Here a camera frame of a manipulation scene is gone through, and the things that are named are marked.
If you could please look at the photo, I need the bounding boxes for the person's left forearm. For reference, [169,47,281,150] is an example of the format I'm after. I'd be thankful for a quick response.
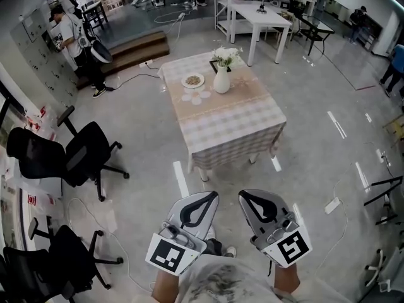
[150,267,181,300]

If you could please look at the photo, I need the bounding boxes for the black picture frame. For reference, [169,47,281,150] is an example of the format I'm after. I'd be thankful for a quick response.
[209,59,233,74]

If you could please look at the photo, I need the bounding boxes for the black metal stand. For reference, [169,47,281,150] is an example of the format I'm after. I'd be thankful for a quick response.
[363,175,404,226]

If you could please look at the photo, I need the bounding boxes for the person's right forearm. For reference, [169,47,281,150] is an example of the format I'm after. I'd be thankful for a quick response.
[272,263,301,294]

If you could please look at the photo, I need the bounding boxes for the wooden steps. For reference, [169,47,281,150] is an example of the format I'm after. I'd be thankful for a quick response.
[76,30,172,90]

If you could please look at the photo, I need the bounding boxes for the white ceramic vase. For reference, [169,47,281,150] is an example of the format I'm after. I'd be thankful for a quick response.
[213,64,231,95]

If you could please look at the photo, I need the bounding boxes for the person's dark trousers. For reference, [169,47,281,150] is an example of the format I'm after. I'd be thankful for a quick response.
[204,237,225,256]

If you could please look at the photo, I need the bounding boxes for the white-legged low table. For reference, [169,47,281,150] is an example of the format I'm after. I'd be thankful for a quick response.
[187,152,258,183]

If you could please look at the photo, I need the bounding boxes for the white floor cable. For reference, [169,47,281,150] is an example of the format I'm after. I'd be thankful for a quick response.
[66,197,155,293]

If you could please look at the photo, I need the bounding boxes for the white swivel chair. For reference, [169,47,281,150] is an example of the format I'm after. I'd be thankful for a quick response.
[363,247,404,297]

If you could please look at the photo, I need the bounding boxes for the white flowers bunch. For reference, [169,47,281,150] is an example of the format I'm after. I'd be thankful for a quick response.
[210,45,243,69]

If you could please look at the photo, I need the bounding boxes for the checked beige tablecloth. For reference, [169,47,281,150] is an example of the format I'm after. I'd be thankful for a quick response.
[157,50,288,172]

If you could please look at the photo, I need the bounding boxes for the white plate of food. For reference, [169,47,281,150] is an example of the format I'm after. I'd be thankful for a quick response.
[181,73,206,89]

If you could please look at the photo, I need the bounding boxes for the black office chair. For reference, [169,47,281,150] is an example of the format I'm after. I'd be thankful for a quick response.
[5,105,131,203]
[0,217,124,303]

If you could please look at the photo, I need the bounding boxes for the black floor cable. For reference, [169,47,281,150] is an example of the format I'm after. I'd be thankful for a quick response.
[104,73,162,92]

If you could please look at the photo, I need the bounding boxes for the person's white printed shirt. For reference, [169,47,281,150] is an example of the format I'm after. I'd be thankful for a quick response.
[157,253,354,303]

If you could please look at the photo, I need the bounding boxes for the white rectangular table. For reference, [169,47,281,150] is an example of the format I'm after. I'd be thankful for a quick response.
[230,3,294,66]

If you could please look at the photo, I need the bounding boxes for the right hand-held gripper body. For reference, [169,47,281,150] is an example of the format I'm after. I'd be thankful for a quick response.
[249,212,313,269]

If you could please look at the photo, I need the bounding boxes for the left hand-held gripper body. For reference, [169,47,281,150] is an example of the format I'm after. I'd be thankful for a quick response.
[145,218,210,276]

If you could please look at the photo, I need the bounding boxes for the flower-shaped white coaster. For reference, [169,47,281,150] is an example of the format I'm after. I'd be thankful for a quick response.
[181,90,212,105]

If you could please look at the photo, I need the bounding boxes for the yellow wooden stool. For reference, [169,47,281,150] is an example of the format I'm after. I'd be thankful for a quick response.
[382,113,404,146]

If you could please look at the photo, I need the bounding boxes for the black glass-top table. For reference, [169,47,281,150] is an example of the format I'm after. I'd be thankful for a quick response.
[294,13,336,56]

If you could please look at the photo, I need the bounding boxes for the white locker cabinet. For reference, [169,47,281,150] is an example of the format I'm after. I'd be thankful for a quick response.
[8,7,80,108]

